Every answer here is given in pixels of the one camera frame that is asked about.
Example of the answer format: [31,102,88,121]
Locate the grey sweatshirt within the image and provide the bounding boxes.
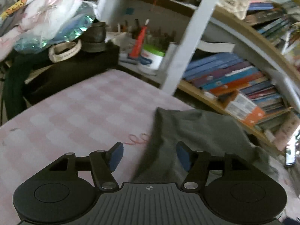
[131,108,279,184]

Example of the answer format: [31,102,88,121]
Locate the pink checkered table mat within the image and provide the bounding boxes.
[1,70,299,224]

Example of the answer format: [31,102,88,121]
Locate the upper orange white medicine box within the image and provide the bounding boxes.
[225,93,265,125]

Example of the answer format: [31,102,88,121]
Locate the row of leaning books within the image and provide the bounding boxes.
[183,52,287,114]

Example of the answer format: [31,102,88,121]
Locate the black smartphone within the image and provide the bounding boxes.
[285,145,296,168]

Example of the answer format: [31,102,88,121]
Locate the black box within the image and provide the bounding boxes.
[2,42,119,120]

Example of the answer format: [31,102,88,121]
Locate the red tassel ornament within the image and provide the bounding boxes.
[129,19,149,59]

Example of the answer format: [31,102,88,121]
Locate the white green-lid jar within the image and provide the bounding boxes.
[137,44,165,75]

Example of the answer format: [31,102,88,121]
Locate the white wrist watch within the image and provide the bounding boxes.
[48,40,82,63]

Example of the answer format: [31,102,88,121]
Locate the white wooden bookshelf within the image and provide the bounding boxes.
[77,0,300,155]

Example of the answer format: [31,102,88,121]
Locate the pink plush in plastic bag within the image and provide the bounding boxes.
[1,0,97,60]

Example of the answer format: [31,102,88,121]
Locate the white quilted purse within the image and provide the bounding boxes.
[217,0,250,20]

